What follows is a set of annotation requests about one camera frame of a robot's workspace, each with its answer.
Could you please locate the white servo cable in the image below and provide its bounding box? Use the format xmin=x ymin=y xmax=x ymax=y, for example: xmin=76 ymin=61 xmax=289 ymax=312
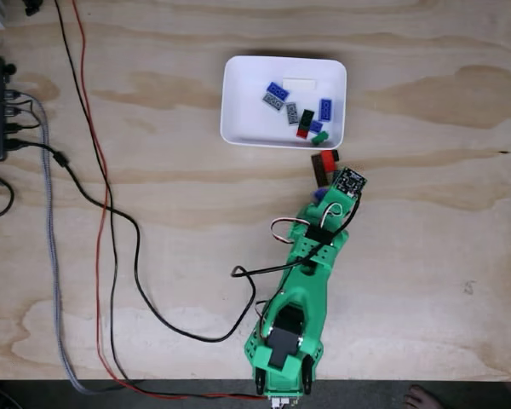
xmin=270 ymin=202 xmax=346 ymax=245

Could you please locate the white long lego plate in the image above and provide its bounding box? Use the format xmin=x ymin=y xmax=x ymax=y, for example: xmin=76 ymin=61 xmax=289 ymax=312
xmin=281 ymin=77 xmax=318 ymax=90

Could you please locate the short black hub cable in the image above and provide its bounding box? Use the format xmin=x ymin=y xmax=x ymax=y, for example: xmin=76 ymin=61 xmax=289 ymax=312
xmin=3 ymin=106 xmax=43 ymax=133

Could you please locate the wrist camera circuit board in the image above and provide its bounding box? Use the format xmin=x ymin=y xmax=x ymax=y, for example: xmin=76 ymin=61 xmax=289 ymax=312
xmin=330 ymin=166 xmax=370 ymax=200

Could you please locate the thin black cable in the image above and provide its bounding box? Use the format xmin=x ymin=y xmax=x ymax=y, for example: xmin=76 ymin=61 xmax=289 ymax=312
xmin=53 ymin=0 xmax=269 ymax=401

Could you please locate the dark red long lego brick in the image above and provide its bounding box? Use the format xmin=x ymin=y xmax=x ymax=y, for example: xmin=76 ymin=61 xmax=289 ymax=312
xmin=309 ymin=153 xmax=331 ymax=187

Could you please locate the grey braided cable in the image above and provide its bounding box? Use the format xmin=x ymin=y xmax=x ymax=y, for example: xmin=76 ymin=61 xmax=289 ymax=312
xmin=6 ymin=89 xmax=129 ymax=395

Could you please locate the person's foot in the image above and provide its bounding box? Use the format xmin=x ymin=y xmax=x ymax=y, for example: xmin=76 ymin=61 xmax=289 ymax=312
xmin=403 ymin=383 xmax=443 ymax=409

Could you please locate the thin red cable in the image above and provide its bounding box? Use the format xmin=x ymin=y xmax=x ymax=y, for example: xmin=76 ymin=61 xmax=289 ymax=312
xmin=71 ymin=0 xmax=269 ymax=401

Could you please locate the blue two-by-four lego brick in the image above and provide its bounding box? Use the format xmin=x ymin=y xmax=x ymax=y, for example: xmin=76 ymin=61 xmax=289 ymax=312
xmin=318 ymin=97 xmax=335 ymax=123
xmin=266 ymin=80 xmax=291 ymax=100

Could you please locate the thick black ferrite cable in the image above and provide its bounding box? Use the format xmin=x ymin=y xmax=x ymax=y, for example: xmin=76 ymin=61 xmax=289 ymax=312
xmin=3 ymin=138 xmax=363 ymax=343

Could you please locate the white plastic bin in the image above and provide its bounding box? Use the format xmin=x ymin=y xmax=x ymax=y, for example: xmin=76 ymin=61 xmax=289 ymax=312
xmin=220 ymin=55 xmax=348 ymax=151

